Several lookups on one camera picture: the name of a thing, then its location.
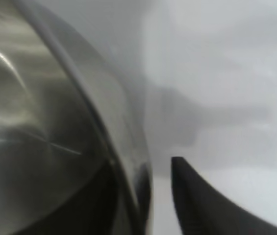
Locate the stainless steel mixing bowl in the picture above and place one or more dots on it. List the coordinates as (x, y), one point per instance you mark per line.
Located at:
(42, 110)

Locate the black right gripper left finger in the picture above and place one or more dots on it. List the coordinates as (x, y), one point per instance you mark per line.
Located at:
(84, 210)

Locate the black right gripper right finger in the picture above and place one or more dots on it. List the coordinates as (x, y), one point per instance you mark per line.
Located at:
(207, 213)

